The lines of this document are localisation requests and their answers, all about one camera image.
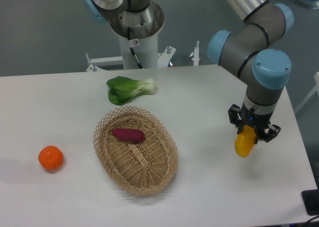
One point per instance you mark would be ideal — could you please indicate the white frame at right edge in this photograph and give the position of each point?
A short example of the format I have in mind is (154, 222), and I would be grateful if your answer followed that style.
(311, 97)

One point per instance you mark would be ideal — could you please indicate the green bok choy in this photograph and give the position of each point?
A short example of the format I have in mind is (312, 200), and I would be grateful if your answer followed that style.
(123, 90)

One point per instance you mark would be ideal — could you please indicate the orange tangerine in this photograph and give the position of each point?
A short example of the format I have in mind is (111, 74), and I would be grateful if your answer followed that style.
(51, 158)

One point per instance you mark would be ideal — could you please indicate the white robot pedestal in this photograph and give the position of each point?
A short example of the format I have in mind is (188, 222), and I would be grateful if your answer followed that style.
(138, 31)

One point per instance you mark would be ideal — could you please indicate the black device at table edge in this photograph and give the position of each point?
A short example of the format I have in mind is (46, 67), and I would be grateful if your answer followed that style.
(311, 201)

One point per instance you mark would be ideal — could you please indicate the white metal mounting frame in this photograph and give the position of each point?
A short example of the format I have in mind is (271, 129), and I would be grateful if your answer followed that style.
(148, 59)

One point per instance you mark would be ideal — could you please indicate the woven wicker basket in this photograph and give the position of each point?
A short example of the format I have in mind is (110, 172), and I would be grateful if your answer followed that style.
(141, 169)

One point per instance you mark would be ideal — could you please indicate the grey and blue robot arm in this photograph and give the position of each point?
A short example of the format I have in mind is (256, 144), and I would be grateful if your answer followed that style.
(246, 55)

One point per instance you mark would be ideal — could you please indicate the yellow mango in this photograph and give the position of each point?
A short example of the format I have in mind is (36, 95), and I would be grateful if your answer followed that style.
(245, 141)

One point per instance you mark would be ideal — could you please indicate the purple sweet potato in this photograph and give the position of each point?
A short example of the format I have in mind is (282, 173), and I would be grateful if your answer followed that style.
(129, 135)

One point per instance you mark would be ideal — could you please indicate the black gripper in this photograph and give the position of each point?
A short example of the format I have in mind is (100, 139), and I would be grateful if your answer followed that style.
(260, 123)

